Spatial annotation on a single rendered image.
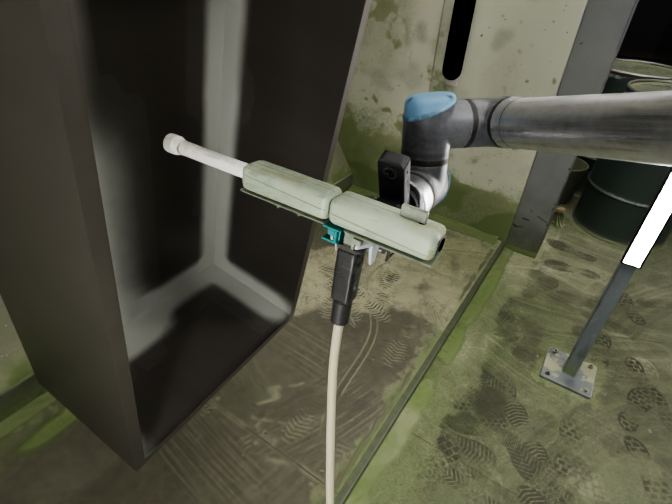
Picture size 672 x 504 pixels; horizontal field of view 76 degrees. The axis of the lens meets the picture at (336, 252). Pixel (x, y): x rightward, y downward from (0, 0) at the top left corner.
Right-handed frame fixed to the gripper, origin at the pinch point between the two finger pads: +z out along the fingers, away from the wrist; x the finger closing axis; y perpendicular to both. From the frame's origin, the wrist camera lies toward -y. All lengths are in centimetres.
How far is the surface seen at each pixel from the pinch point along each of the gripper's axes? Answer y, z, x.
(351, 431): 103, -49, 6
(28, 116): -12.7, 23.7, 27.7
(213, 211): 34, -41, 64
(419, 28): -19, -199, 67
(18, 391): 105, 5, 110
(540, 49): -20, -195, 4
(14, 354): 94, 1, 116
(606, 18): -36, -192, -18
